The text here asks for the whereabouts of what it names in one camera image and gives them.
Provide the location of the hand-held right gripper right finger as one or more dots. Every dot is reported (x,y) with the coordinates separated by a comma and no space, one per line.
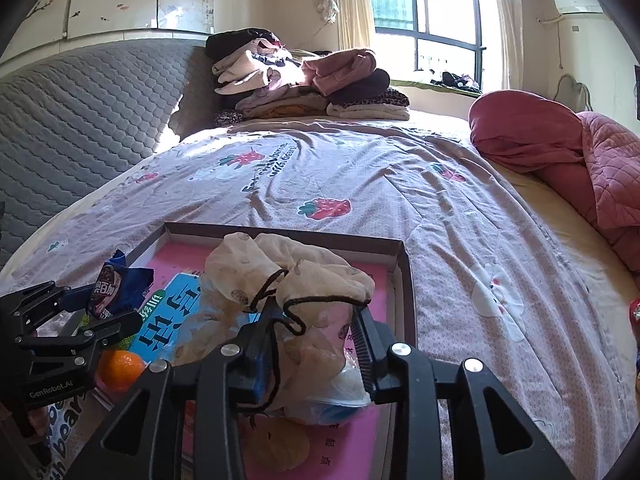
(362,355)

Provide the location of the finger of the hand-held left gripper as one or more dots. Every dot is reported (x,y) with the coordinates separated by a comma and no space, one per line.
(45,297)
(115,325)

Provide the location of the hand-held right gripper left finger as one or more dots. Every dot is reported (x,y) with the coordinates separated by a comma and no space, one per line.
(261,375)

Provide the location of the dark blue cookie packet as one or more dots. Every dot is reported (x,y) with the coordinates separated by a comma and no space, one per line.
(107,285)

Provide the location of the mandarin orange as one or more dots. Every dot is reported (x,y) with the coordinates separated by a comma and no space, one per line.
(120,370)

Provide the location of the pink shallow cardboard box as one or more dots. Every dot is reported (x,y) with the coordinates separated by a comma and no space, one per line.
(407,285)

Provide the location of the person's left hand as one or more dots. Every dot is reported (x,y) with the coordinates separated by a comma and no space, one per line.
(39,420)

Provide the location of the grey quilted headboard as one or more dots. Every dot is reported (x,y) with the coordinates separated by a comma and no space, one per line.
(75,110)

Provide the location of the cream bed sheet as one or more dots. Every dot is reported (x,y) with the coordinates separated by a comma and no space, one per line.
(550,230)

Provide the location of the cream folded garment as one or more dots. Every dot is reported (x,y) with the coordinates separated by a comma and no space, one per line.
(370,113)

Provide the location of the mustard folded garment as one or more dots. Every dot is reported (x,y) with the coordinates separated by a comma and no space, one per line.
(280,107)

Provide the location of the dark maroon folded garment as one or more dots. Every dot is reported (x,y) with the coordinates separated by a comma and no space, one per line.
(362,87)

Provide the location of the red pillow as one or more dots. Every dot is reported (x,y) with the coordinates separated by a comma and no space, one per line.
(520,135)

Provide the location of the green windowsill cushion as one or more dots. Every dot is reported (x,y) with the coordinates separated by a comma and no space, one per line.
(415,86)

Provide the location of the red white plush toy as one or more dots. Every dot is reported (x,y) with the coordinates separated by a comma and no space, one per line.
(635,312)

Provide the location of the beige printed hoodie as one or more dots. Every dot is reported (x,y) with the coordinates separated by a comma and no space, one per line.
(245,72)

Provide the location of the pink folded sweater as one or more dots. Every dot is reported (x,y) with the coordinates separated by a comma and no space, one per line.
(340,67)

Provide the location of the dark cloth heap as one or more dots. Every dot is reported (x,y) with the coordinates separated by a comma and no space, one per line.
(457,81)

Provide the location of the black folded garment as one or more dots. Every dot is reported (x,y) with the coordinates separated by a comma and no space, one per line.
(235,42)

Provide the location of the pink quilted comforter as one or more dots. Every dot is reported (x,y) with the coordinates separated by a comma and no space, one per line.
(615,170)

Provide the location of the white heart-shaped chair back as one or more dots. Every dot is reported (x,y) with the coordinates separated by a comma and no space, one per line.
(586,91)

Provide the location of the black framed window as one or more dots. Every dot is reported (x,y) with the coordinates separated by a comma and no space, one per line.
(440,5)

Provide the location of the sheer cream curtain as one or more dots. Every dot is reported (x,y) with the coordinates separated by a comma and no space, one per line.
(505,25)

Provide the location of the black television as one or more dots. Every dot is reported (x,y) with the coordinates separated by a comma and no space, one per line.
(637,92)

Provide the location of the white air conditioner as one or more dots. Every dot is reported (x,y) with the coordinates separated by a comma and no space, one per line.
(577,3)

